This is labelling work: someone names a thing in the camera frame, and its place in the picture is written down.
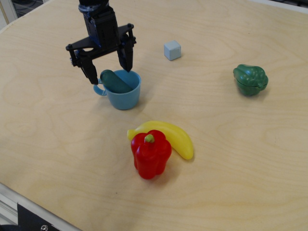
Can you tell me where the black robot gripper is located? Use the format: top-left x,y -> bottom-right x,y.
66,4 -> 136,85

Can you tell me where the dark green toy cucumber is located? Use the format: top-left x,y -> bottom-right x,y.
100,70 -> 133,93

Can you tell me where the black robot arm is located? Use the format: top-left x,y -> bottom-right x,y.
66,0 -> 136,85

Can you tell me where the light blue plastic cup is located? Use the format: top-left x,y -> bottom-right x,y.
93,70 -> 141,110

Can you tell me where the light blue small cube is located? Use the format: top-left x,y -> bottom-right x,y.
164,40 -> 181,61

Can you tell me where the red toy bell pepper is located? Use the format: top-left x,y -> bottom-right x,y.
131,130 -> 172,180

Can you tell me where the yellow toy banana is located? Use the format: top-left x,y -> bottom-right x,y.
127,121 -> 194,160

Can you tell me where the green toy bell pepper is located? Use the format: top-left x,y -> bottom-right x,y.
233,64 -> 269,96

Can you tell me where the aluminium table edge frame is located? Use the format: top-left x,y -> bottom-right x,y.
0,184 -> 79,231

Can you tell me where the black corner bracket with screw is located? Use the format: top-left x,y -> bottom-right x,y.
17,203 -> 61,231

